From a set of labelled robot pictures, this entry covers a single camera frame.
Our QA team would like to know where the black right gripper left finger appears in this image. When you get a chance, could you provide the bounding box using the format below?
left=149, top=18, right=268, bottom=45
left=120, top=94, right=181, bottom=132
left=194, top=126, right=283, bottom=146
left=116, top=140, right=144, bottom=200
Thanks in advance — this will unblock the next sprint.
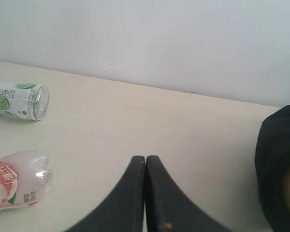
left=67, top=156, right=145, bottom=232

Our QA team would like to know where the black sleeved forearm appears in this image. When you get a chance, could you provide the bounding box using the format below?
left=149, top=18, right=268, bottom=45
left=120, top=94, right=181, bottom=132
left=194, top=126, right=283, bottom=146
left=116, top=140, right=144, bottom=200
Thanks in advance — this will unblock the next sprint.
left=254, top=105, right=290, bottom=232

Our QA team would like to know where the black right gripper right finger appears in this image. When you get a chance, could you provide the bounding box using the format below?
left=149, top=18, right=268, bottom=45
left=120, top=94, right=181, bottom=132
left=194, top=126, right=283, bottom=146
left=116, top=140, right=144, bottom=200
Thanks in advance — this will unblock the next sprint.
left=145, top=155, right=230, bottom=232

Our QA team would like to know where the peach label black cap bottle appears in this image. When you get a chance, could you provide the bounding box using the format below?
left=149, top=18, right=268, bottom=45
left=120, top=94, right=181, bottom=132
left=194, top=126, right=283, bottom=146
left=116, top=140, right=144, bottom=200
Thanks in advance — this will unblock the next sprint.
left=0, top=150, right=53, bottom=211

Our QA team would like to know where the lime label clear bottle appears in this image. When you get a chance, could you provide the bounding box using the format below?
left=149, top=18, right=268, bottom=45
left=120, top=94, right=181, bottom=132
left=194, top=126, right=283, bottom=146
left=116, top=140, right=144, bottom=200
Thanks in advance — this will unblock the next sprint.
left=0, top=82, right=49, bottom=121

